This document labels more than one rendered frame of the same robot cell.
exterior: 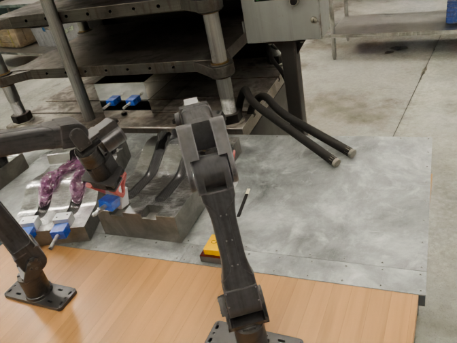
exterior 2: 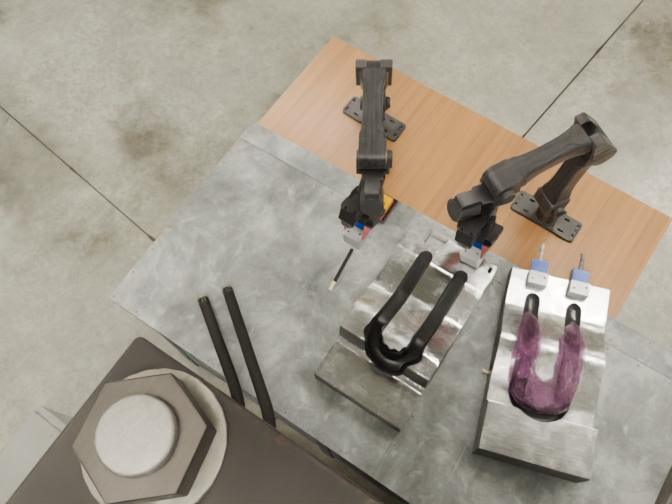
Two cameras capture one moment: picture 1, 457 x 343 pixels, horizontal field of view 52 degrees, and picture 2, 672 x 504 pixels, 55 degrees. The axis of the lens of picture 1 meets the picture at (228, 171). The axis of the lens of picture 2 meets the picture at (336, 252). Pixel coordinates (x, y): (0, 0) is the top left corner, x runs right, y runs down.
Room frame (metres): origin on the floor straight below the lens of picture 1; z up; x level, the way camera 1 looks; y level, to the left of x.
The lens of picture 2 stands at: (1.82, 0.11, 2.52)
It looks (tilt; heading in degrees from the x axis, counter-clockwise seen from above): 67 degrees down; 193
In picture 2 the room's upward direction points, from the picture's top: 7 degrees counter-clockwise
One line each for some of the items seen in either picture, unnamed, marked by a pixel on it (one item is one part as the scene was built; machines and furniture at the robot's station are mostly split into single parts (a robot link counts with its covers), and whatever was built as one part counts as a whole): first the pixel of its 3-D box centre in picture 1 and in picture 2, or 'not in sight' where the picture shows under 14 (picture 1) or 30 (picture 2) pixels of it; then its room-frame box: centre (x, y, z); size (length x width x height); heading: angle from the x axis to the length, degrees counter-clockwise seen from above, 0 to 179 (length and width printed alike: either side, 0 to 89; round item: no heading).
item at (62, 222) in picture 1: (59, 233); (539, 265); (1.12, 0.51, 0.86); 0.13 x 0.05 x 0.05; 170
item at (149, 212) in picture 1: (153, 215); (435, 243); (1.09, 0.23, 0.87); 0.05 x 0.05 x 0.04; 63
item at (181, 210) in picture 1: (175, 171); (407, 319); (1.31, 0.17, 0.87); 0.50 x 0.26 x 0.14; 153
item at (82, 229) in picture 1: (72, 184); (545, 366); (1.40, 0.53, 0.86); 0.50 x 0.26 x 0.11; 170
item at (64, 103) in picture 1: (154, 94); not in sight; (2.37, 0.30, 0.76); 1.30 x 0.84 x 0.07; 63
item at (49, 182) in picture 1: (69, 173); (547, 360); (1.39, 0.52, 0.90); 0.26 x 0.18 x 0.08; 170
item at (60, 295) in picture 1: (35, 283); (548, 210); (0.94, 0.55, 0.84); 0.20 x 0.07 x 0.08; 60
